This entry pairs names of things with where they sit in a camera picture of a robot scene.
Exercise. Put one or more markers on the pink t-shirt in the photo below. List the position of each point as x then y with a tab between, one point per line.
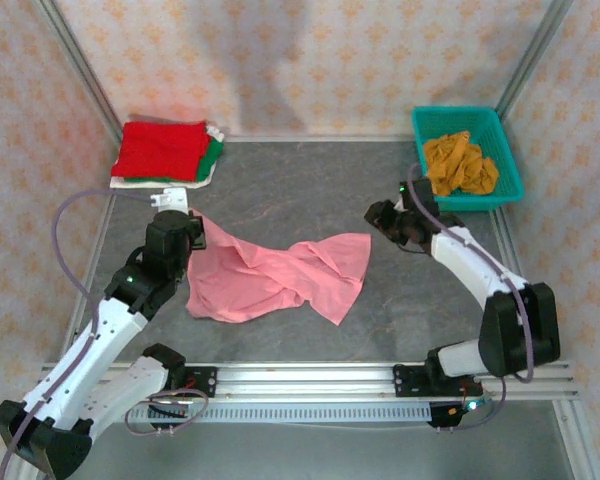
280	275

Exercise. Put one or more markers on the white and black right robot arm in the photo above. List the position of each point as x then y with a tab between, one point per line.
460	260

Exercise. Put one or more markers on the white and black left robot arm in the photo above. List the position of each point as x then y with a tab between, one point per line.
105	330

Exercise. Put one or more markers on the stack of folded cloths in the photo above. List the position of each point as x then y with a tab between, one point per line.
130	184

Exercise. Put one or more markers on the folded green t-shirt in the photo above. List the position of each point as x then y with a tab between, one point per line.
211	155

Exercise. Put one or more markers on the crumpled mustard t-shirt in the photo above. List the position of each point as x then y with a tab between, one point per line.
460	165

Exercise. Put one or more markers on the folded red t-shirt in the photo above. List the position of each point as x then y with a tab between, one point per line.
160	150

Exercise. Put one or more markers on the teal plastic basket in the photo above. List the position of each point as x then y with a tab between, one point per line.
500	145

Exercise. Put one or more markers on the short aluminium table rail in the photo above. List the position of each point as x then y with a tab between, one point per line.
330	138

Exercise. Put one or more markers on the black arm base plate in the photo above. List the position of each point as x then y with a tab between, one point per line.
405	382
207	382

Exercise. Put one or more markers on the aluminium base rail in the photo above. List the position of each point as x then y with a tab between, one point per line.
305	380

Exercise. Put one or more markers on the black duct bracket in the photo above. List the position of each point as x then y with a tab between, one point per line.
440	417
170	425

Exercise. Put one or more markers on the aluminium frame post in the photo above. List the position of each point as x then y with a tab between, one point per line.
532	55
80	65

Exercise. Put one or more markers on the aluminium frame leg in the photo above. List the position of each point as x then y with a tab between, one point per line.
575	440

